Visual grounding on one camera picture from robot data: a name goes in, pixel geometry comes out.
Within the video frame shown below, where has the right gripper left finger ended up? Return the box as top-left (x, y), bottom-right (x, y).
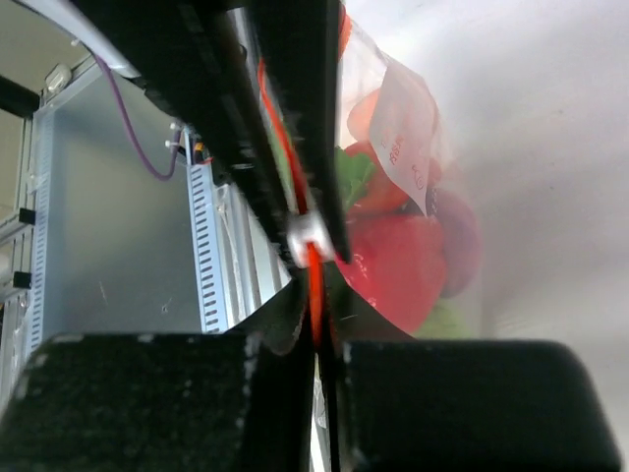
top-left (1, 280), bottom-right (314, 471)

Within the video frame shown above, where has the red bell pepper toy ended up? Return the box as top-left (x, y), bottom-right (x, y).
top-left (337, 213), bottom-right (447, 334)

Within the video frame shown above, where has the green cabbage toy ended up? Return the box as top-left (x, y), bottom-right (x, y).
top-left (413, 300), bottom-right (469, 339)

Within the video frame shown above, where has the orange carrot toy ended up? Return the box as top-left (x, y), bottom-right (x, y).
top-left (335, 88), bottom-right (441, 217)

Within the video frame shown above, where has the clear orange zip top bag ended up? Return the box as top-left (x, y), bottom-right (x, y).
top-left (255, 12), bottom-right (486, 355)

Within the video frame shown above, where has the white slotted cable duct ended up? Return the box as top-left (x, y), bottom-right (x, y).
top-left (186, 161), bottom-right (232, 334)

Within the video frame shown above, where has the aluminium mounting rail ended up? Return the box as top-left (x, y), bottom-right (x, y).
top-left (213, 184), bottom-right (289, 327)

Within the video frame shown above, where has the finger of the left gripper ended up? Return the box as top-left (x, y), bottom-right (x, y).
top-left (246, 1), bottom-right (351, 262)
top-left (74, 0), bottom-right (295, 268)

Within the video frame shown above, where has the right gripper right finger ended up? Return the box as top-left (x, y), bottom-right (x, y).
top-left (320, 265), bottom-right (622, 471)

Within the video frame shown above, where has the purple onion toy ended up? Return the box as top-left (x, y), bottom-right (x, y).
top-left (432, 188), bottom-right (482, 298)

